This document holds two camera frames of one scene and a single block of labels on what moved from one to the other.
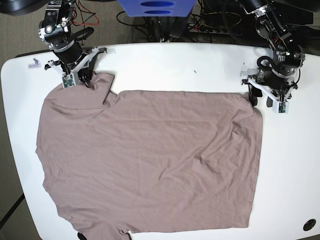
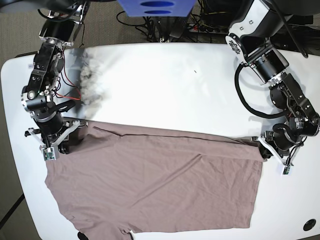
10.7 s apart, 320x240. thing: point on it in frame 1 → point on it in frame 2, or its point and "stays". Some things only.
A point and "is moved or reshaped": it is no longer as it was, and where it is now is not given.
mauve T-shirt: x=149 y=159 is moved or reshaped
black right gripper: x=84 y=66 → x=64 y=147
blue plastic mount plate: x=157 y=8 stays
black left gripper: x=256 y=83 → x=281 y=137
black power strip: x=218 y=29 stays
